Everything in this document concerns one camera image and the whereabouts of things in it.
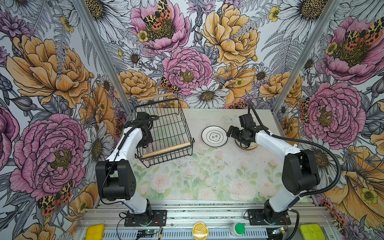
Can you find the green push button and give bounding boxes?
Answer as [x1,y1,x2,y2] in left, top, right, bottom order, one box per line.
[230,223,246,237]

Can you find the lime green sponge block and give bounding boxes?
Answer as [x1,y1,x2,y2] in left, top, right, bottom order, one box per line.
[300,224,326,240]

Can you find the large white back plate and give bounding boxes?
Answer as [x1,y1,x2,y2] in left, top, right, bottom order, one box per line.
[201,126,228,149]

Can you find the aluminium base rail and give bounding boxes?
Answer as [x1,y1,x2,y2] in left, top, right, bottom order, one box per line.
[73,198,334,240]

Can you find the cream plate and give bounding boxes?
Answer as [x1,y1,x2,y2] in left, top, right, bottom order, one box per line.
[235,140,258,151]

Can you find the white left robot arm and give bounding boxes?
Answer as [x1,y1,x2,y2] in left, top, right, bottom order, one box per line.
[95,112,159,227]

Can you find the small green circuit board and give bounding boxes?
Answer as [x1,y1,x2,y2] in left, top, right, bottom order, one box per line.
[136,230,158,239]

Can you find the black corrugated cable conduit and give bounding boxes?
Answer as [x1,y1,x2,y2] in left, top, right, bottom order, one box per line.
[248,103,342,198]

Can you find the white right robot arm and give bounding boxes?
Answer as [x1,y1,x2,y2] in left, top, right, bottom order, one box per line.
[227,113,320,226]

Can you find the yellow sponge block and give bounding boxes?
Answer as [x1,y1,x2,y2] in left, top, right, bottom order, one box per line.
[85,224,105,240]

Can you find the aluminium right corner post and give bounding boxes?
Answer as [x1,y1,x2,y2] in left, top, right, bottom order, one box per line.
[272,0,341,115]

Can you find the black wire dish rack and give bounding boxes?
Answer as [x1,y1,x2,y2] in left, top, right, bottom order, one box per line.
[135,93,195,168]

